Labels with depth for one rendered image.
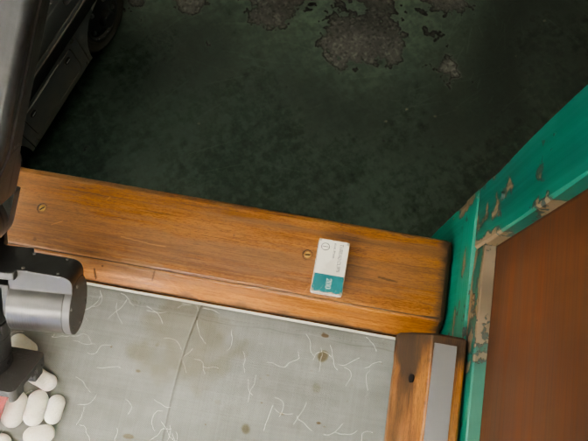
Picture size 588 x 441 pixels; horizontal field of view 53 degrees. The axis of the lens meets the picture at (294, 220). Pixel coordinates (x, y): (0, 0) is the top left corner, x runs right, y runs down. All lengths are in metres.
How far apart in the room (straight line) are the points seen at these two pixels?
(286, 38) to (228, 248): 1.07
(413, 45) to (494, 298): 1.20
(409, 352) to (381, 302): 0.09
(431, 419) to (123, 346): 0.35
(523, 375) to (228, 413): 0.34
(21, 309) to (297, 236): 0.30
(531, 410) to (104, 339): 0.46
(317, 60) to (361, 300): 1.07
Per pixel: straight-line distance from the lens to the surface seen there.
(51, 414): 0.73
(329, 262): 0.67
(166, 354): 0.71
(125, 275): 0.72
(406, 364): 0.62
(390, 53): 1.69
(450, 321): 0.69
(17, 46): 0.51
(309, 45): 1.68
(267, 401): 0.70
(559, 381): 0.45
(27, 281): 0.60
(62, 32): 1.49
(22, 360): 0.69
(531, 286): 0.51
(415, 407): 0.60
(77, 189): 0.75
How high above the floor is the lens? 1.44
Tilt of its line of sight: 75 degrees down
